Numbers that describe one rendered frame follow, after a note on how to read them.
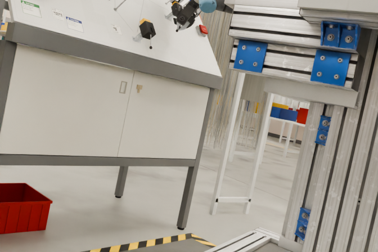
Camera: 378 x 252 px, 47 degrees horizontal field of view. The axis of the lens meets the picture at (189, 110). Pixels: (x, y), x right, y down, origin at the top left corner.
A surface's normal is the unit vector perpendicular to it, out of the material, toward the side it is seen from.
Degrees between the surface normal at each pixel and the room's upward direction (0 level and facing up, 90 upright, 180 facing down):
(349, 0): 90
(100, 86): 90
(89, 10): 52
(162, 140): 90
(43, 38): 90
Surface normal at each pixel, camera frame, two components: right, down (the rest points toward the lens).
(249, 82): -0.76, -0.13
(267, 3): -0.51, -0.07
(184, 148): 0.73, 0.18
